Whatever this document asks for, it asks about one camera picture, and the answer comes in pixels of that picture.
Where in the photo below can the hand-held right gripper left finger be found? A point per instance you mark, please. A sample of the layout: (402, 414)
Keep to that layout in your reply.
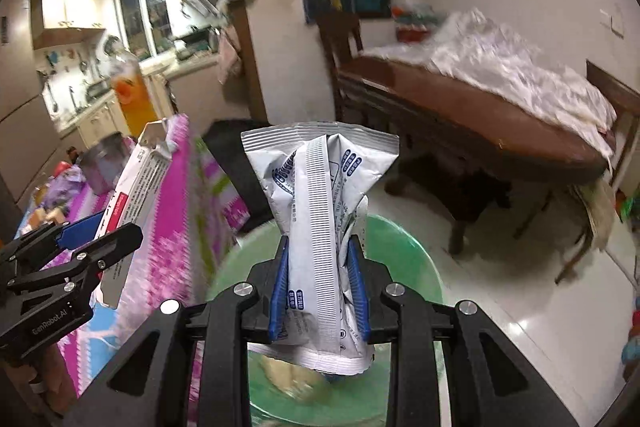
(280, 297)

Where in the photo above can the white plastic sheet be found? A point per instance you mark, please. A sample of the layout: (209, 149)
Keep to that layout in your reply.
(500, 52)

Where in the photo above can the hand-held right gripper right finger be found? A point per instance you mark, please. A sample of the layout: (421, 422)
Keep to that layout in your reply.
(358, 297)

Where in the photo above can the white wall switch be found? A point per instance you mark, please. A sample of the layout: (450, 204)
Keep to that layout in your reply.
(611, 22)

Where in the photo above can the orange juice bottle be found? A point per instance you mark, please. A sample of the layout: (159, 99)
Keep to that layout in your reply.
(135, 102)

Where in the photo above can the refrigerator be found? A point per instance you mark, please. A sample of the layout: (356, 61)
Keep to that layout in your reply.
(20, 72)

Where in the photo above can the green lined trash bin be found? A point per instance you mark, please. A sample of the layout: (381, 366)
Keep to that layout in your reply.
(402, 249)

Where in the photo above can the round wooden table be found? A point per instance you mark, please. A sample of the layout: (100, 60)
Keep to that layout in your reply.
(450, 107)

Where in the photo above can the kitchen window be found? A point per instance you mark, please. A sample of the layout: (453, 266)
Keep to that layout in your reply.
(145, 12)

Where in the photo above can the beige cloth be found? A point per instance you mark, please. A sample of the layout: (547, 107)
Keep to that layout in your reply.
(597, 212)

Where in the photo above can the white red cardboard box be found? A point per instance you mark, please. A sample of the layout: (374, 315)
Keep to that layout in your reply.
(140, 187)

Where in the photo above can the white foil packet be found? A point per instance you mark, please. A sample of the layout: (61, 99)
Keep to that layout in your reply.
(310, 187)

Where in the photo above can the kitchen wall cabinets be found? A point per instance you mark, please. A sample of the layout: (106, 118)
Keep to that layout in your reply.
(70, 2)

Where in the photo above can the red basin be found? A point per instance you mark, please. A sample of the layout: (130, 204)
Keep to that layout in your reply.
(415, 29)

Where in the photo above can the metal cup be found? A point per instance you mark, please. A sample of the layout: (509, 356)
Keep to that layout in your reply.
(102, 167)

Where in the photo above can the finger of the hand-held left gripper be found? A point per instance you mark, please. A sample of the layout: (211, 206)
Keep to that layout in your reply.
(112, 242)
(82, 227)

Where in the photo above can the pink floral tablecloth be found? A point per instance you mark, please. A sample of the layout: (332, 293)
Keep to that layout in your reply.
(170, 232)

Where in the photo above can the range hood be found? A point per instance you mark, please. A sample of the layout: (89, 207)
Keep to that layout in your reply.
(195, 2)

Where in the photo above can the kitchen counter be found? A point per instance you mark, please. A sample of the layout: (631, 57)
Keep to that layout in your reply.
(100, 117)

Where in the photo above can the hanging pink cloth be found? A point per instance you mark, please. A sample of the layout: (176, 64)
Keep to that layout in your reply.
(229, 57)

